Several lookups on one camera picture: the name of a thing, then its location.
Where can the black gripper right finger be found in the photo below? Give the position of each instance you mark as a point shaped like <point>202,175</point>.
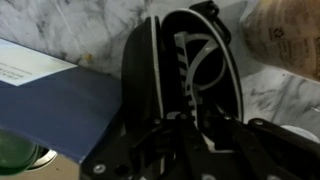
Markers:
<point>266,153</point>

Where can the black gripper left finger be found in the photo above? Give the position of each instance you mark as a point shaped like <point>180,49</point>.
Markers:
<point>150,150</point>

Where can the white framed glasses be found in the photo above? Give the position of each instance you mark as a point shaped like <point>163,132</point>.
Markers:
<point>181,60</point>

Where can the black glasses case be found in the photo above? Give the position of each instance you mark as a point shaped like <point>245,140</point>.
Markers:
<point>140,66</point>

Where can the navy open cardboard box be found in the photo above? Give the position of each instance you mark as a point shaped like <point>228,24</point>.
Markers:
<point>66,110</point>

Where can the tan labelled spice jar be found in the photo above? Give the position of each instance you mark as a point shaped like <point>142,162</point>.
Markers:
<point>283,33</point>

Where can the green lidded jar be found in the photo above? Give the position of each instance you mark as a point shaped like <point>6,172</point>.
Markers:
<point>16,153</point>

